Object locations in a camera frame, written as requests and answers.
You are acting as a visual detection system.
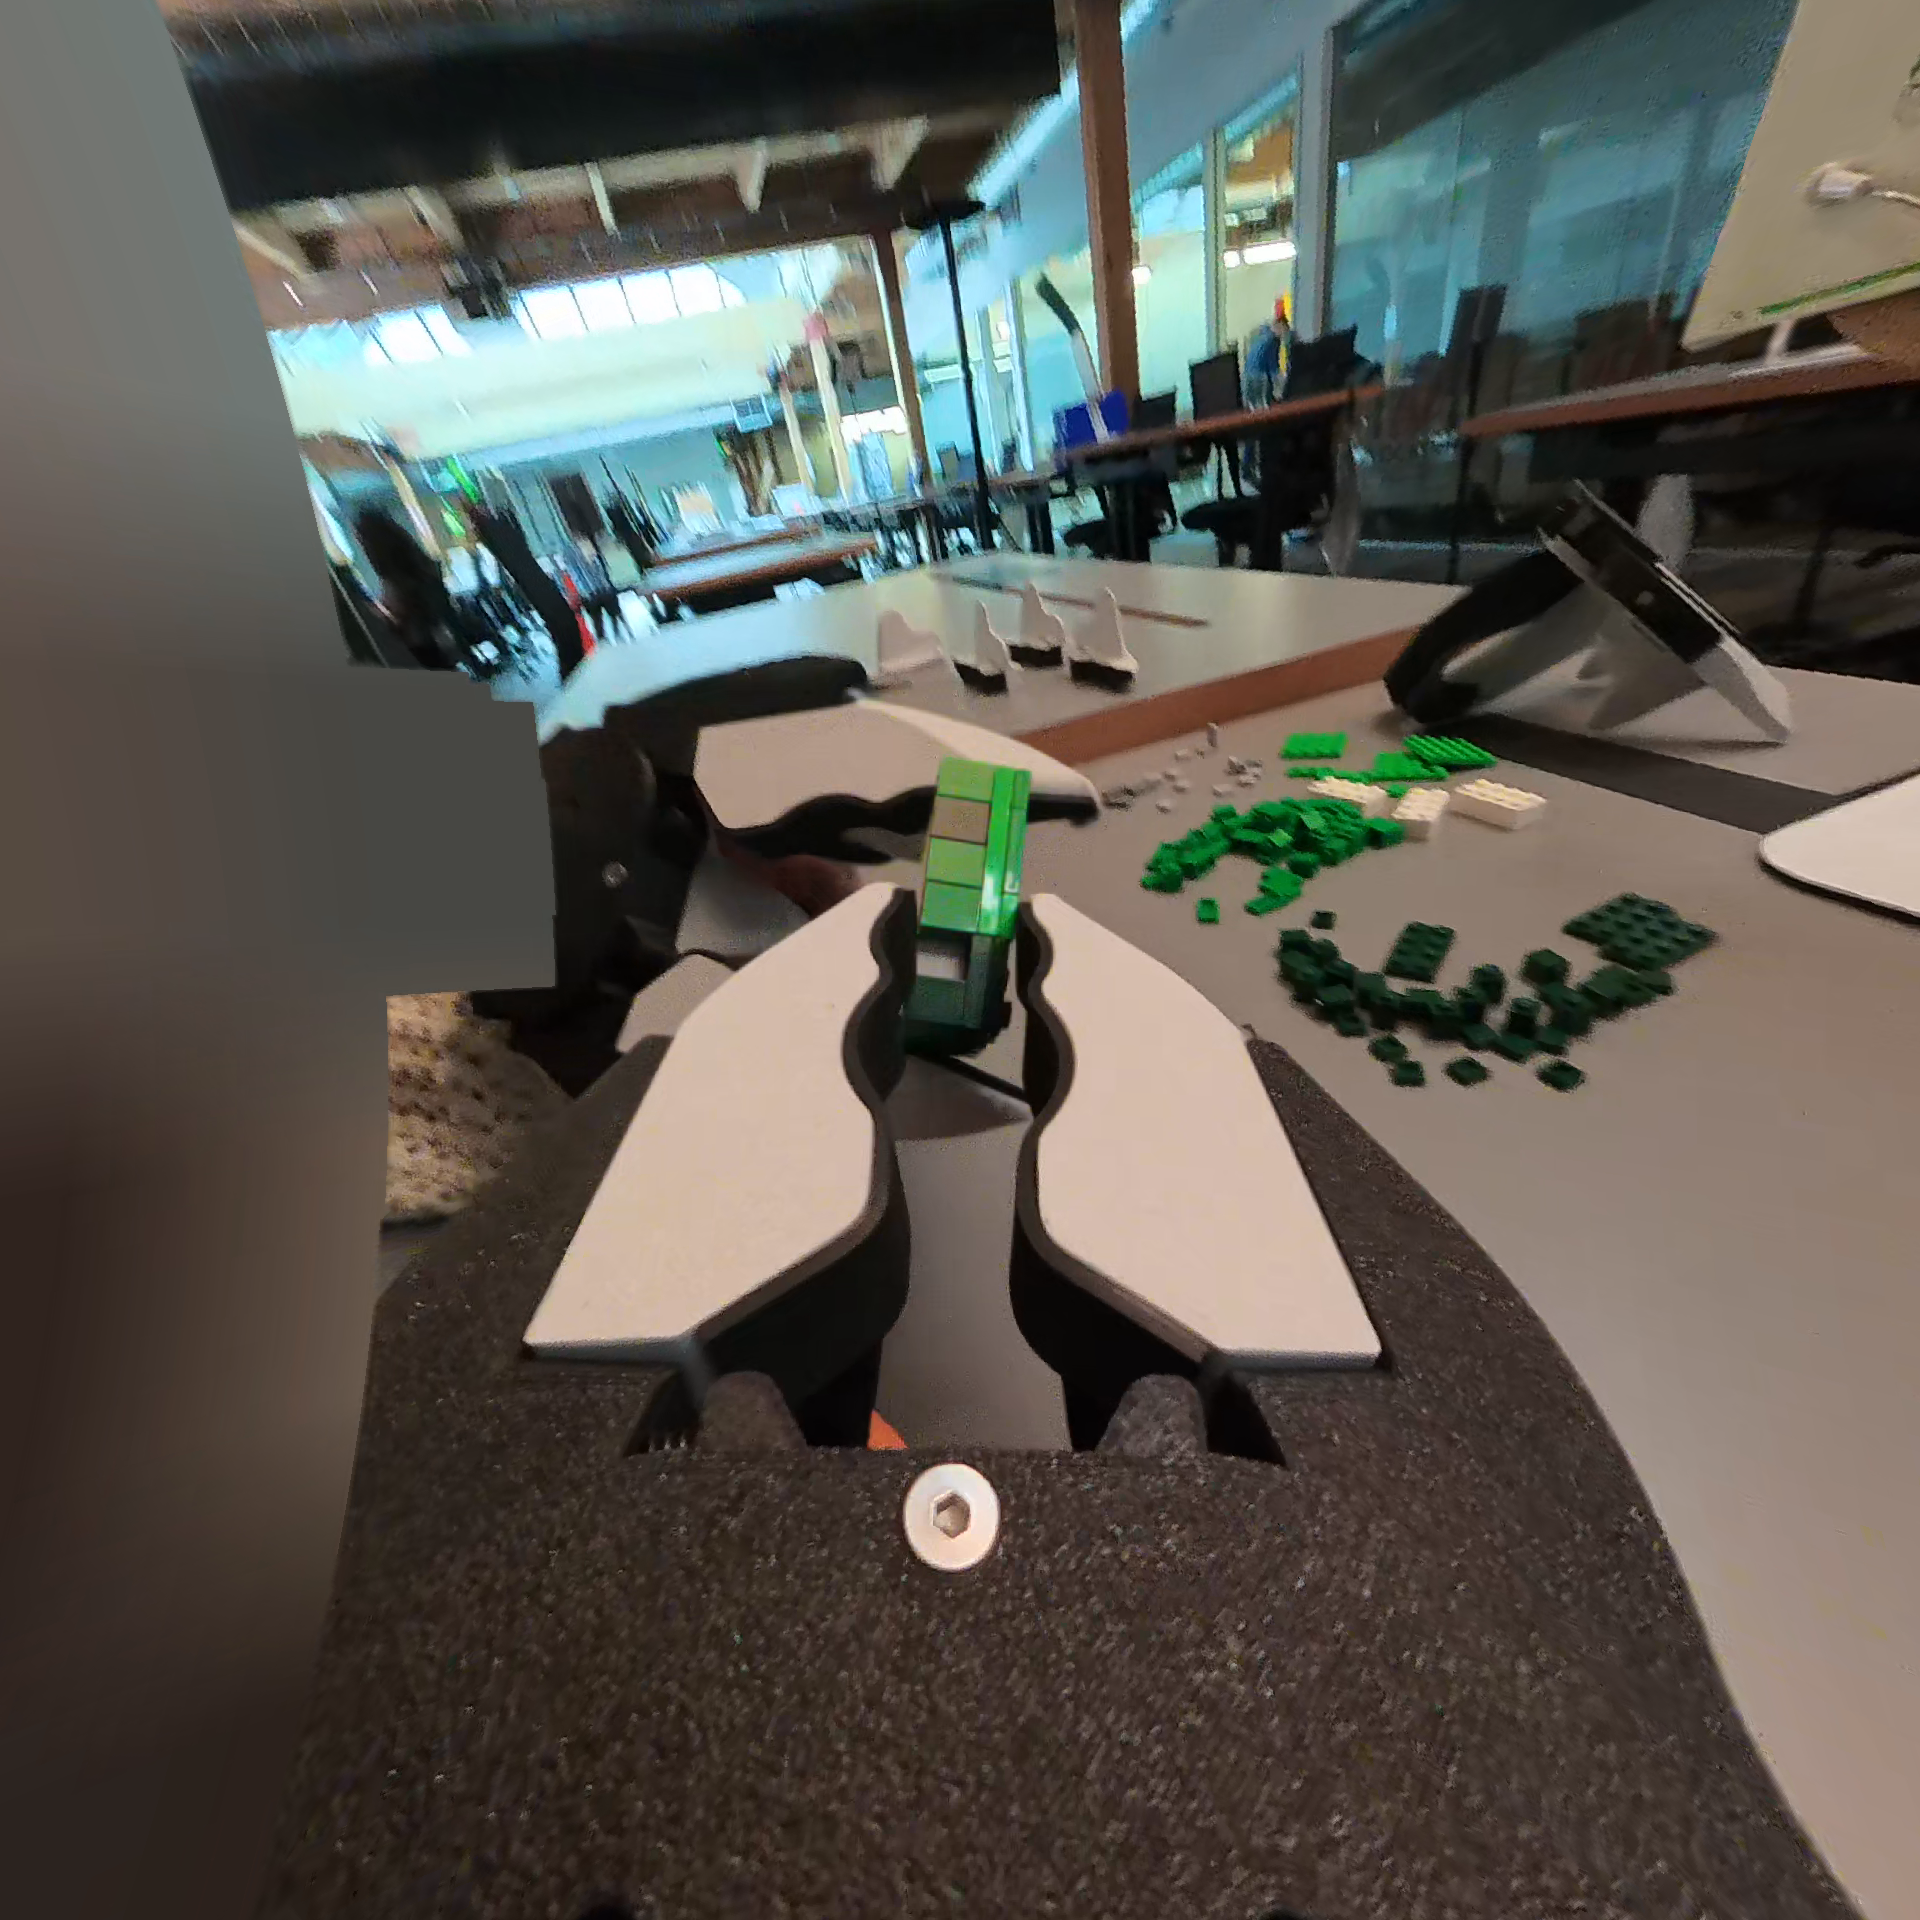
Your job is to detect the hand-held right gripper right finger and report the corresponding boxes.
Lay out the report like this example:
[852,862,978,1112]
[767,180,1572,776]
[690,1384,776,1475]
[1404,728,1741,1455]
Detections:
[1009,891,1386,1450]

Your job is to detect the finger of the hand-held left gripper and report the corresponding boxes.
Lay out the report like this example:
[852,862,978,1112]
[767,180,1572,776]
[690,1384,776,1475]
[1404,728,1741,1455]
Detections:
[693,696,1105,846]
[675,862,842,973]

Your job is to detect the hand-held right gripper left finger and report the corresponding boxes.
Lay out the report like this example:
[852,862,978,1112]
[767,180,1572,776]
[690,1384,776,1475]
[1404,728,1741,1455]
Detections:
[522,881,920,1446]

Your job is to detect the green lego build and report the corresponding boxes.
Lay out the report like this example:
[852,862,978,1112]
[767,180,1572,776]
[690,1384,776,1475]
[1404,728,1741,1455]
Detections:
[897,756,1038,1055]

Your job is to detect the pile of dark green lego pieces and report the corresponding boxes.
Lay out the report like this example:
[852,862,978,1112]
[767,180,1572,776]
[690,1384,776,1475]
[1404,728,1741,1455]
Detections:
[1272,891,1721,1092]

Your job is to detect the pile of small grey lego pieces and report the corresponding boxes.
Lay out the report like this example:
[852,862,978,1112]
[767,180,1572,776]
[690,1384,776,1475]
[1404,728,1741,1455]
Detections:
[1099,723,1267,808]

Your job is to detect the pile of bright green lego pieces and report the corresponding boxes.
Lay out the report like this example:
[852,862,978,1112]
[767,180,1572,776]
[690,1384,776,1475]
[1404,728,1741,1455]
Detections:
[1136,726,1502,920]

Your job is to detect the black office chair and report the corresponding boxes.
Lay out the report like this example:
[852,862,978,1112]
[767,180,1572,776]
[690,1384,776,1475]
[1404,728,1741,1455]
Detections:
[1069,385,1188,562]
[1182,347,1281,565]

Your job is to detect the black and white device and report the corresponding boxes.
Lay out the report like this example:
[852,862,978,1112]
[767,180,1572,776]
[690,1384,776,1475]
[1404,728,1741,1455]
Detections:
[1381,482,1797,752]

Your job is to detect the white monitor stand base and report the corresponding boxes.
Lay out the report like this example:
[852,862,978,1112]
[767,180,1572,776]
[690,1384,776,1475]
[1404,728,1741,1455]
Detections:
[1754,780,1920,918]

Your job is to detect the long wooden desk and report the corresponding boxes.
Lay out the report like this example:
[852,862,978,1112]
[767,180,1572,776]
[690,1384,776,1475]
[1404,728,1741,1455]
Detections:
[1458,347,1920,449]

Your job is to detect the white monitor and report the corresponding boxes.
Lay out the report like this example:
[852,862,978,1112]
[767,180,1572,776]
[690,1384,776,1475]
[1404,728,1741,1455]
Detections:
[1680,0,1920,357]

